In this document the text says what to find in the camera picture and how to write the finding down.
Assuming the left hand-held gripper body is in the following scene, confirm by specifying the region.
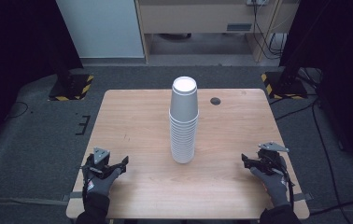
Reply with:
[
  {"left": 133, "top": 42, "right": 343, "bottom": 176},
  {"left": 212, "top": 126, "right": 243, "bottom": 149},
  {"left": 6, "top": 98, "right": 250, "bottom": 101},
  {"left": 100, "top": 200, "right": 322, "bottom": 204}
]
[{"left": 81, "top": 147, "right": 117, "bottom": 180}]

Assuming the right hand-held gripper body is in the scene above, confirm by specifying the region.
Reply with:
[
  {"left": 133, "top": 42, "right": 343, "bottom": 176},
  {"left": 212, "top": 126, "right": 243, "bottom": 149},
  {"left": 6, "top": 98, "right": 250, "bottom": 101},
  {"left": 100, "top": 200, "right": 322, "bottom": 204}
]
[{"left": 252, "top": 141, "right": 290, "bottom": 179}]

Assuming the stack of white paper cups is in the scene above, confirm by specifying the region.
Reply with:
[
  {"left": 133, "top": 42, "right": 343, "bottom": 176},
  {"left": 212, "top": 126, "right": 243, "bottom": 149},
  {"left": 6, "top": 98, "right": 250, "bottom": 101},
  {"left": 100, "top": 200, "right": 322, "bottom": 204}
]
[{"left": 168, "top": 76, "right": 200, "bottom": 165}]

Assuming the person's left hand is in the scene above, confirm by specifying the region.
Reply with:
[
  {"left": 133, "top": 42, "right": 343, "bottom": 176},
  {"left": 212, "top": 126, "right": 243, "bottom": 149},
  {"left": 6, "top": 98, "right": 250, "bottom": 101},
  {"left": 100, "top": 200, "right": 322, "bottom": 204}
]
[{"left": 82, "top": 167, "right": 124, "bottom": 198}]

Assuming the person's right hand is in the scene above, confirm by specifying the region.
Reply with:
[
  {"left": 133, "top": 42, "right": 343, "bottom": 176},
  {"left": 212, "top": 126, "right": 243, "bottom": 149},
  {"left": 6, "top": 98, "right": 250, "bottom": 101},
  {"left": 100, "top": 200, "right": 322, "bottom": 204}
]
[{"left": 249, "top": 166, "right": 291, "bottom": 208}]

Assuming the striped black stand base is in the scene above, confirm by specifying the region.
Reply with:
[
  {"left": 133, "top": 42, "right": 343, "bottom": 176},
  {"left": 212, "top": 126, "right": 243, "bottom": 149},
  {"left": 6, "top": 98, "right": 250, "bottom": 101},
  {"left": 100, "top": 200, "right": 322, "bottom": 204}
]
[
  {"left": 48, "top": 73, "right": 95, "bottom": 102},
  {"left": 261, "top": 71, "right": 309, "bottom": 101}
]

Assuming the grey label plate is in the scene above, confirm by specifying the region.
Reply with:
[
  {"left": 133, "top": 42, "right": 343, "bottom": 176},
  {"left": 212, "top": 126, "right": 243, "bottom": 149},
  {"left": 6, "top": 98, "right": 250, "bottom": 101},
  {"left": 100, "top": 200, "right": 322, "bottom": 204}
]
[{"left": 226, "top": 22, "right": 253, "bottom": 33}]

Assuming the white panel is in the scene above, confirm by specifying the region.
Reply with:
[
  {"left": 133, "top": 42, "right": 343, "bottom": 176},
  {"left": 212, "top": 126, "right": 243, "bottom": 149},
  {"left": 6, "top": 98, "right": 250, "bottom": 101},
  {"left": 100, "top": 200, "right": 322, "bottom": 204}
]
[{"left": 55, "top": 0, "right": 146, "bottom": 60}]

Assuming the dark curtain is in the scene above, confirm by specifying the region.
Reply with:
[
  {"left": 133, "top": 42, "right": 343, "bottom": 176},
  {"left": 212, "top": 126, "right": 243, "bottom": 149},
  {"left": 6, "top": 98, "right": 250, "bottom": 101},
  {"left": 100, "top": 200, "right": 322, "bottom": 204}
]
[
  {"left": 278, "top": 0, "right": 353, "bottom": 175},
  {"left": 0, "top": 0, "right": 84, "bottom": 158}
]

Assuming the light wooden desk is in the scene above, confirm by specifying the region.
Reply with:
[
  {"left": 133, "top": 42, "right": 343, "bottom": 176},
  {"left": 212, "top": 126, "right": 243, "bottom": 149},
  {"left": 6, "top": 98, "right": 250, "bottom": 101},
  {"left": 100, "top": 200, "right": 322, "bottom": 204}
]
[{"left": 134, "top": 0, "right": 301, "bottom": 63}]

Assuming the white power strip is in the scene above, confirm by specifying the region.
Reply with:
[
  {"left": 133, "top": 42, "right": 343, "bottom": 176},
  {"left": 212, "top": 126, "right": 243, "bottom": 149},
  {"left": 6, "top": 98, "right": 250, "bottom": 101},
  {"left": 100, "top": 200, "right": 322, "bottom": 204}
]
[{"left": 246, "top": 0, "right": 270, "bottom": 7}]

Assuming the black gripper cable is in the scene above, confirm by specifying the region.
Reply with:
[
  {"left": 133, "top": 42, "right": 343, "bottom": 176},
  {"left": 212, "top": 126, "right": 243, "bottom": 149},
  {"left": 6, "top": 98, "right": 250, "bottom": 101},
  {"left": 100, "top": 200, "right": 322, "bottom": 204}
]
[{"left": 281, "top": 161, "right": 296, "bottom": 210}]

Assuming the grey table strap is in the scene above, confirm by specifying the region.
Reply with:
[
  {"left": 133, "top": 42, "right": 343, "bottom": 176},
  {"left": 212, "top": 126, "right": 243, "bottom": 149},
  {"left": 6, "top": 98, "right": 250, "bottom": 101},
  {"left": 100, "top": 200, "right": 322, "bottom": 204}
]
[{"left": 292, "top": 192, "right": 314, "bottom": 202}]

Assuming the short black floor cable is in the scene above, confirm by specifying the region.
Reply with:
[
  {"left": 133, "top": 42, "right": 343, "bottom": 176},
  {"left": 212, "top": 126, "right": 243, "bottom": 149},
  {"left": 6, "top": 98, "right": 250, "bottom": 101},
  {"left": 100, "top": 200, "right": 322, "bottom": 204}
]
[{"left": 268, "top": 92, "right": 319, "bottom": 122}]

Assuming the long black floor cable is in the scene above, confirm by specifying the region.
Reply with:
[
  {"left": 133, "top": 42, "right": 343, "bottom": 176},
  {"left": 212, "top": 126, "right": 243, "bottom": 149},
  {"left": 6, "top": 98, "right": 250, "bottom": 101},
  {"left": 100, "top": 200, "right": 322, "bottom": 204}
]
[{"left": 308, "top": 98, "right": 353, "bottom": 217}]

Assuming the thin looped floor cable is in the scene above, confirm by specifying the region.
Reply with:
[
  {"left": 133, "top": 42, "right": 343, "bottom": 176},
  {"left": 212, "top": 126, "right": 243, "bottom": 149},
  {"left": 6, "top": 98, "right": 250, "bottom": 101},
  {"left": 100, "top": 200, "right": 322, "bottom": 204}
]
[{"left": 4, "top": 101, "right": 30, "bottom": 121}]

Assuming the hanging black cable bundle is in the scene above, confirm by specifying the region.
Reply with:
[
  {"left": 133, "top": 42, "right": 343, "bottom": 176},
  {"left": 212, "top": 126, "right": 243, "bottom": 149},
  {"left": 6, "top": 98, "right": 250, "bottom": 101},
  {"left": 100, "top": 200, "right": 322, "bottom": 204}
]
[{"left": 251, "top": 3, "right": 288, "bottom": 61}]

